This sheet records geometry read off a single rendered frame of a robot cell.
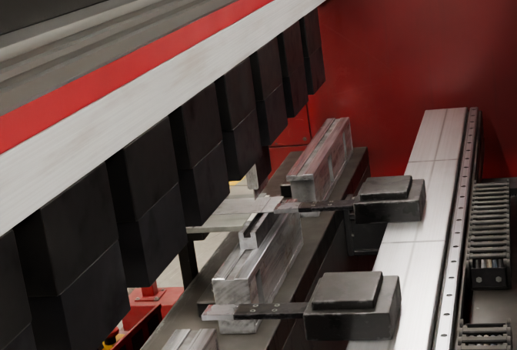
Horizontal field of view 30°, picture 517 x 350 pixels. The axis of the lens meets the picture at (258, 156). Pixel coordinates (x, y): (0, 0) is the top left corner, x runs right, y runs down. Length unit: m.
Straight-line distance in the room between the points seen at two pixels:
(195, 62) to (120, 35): 0.75
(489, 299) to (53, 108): 0.64
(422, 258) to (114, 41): 0.99
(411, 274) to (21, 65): 1.04
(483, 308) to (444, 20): 1.31
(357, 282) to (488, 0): 1.31
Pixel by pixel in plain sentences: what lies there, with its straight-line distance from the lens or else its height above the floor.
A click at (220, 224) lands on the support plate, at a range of 1.68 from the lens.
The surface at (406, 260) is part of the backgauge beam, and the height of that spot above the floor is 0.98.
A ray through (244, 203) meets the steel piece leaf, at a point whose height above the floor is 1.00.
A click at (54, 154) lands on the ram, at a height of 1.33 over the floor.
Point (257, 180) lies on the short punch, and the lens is 1.66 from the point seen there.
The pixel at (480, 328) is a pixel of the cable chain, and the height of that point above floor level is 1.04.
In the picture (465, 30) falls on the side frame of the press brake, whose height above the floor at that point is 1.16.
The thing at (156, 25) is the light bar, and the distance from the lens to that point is 0.60.
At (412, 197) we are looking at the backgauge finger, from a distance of 1.62.
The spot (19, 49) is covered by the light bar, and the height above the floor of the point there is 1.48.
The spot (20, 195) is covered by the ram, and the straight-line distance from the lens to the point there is 0.85.
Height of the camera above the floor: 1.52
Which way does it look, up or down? 15 degrees down
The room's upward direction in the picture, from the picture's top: 8 degrees counter-clockwise
